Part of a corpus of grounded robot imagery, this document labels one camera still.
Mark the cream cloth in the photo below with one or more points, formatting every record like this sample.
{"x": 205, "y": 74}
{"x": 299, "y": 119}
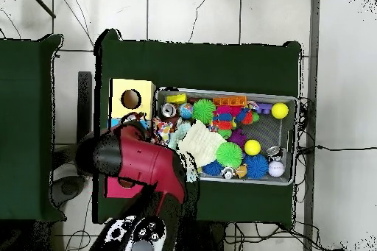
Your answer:
{"x": 203, "y": 142}

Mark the large green fuzzy ball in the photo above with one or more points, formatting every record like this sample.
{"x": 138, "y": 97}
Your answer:
{"x": 229, "y": 154}

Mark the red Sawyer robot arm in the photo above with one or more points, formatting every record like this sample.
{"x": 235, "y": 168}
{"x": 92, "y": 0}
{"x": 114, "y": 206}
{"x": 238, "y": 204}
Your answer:
{"x": 141, "y": 156}

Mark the wooden box with three holes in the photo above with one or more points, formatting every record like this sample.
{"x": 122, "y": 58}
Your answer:
{"x": 144, "y": 92}

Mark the shallow mesh bin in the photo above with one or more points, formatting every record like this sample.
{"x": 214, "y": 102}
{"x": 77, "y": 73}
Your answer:
{"x": 290, "y": 121}

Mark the green fuzzy ball with eyes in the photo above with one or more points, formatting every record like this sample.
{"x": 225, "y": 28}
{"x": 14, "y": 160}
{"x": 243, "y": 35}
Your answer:
{"x": 204, "y": 111}

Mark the crushed can with silver end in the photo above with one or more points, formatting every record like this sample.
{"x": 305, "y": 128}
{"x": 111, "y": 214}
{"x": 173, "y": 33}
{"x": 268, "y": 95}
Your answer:
{"x": 168, "y": 110}

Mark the orange plastic brick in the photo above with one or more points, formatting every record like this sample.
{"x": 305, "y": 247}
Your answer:
{"x": 229, "y": 100}

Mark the yellow tennis ball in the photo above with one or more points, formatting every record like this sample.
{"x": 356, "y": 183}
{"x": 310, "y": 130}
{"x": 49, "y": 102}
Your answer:
{"x": 252, "y": 147}

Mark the blue spiky ball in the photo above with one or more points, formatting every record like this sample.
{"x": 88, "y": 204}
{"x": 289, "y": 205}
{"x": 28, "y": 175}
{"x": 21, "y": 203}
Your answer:
{"x": 256, "y": 167}

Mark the black can with silver end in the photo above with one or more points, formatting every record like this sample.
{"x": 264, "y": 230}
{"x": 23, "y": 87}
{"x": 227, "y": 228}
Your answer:
{"x": 274, "y": 152}

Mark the white baseball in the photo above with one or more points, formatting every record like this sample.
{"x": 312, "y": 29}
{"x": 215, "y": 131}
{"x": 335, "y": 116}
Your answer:
{"x": 276, "y": 168}

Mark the black panel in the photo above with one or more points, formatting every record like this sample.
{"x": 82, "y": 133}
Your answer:
{"x": 84, "y": 100}

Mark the black rod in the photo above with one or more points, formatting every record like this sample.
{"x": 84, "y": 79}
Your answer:
{"x": 41, "y": 2}

